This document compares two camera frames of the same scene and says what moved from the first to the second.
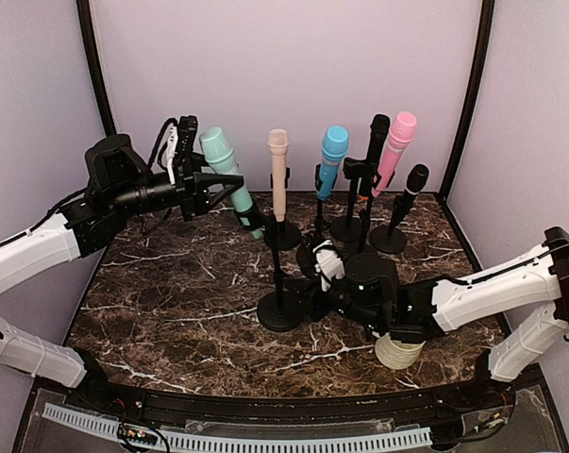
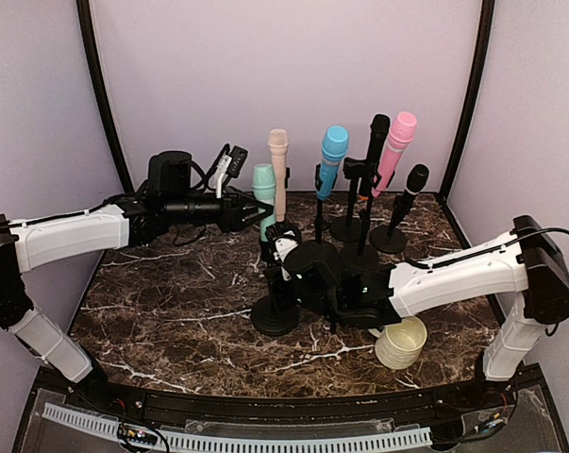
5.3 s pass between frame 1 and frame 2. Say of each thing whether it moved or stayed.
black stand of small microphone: stayed
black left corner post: stayed
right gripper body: moved
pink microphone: stayed
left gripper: moved
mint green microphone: moved
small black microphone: stayed
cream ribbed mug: stayed
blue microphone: stayed
